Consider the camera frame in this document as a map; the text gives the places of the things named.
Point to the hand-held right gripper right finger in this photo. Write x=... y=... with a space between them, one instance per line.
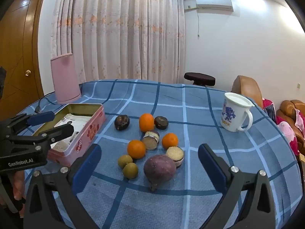
x=212 y=165

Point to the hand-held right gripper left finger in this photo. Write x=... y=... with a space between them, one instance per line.
x=87 y=167

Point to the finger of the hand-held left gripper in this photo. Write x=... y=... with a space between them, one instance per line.
x=41 y=118
x=63 y=131

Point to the pink metal tin box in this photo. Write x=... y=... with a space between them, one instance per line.
x=88 y=133

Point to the small yellow-green fruit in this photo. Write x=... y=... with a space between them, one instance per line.
x=130 y=171
x=124 y=161

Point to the cut purple fruit half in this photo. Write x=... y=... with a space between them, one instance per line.
x=150 y=140
x=175 y=155

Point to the orange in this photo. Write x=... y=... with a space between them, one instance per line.
x=170 y=140
x=146 y=122
x=136 y=149

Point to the purple sweet potato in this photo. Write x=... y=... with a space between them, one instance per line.
x=159 y=169

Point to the person's left hand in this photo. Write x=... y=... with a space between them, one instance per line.
x=19 y=186

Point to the white printed paper sheet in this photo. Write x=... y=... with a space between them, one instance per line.
x=76 y=120

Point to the pink plastic bin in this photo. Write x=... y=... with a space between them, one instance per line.
x=64 y=81

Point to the brass door knob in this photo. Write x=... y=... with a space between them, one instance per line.
x=28 y=72

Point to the white printed mug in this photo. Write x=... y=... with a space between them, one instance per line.
x=232 y=114

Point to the dark brown round fruit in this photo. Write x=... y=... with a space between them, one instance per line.
x=122 y=122
x=161 y=122

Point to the blue plaid tablecloth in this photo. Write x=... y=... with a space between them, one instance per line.
x=190 y=100

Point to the brown wooden door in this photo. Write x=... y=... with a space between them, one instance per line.
x=19 y=40

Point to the red floral cloth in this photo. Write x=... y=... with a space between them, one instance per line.
x=268 y=106

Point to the pink floral cushion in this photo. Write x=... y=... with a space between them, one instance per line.
x=300 y=120
x=288 y=136

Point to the brown leather chair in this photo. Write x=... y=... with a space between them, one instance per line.
x=246 y=88

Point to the dark round stool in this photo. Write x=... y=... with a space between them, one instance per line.
x=199 y=77

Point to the brown leather sofa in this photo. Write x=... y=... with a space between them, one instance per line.
x=288 y=107

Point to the pink floral curtain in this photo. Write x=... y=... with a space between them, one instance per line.
x=119 y=28

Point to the white air conditioner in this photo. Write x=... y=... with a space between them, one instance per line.
x=214 y=2

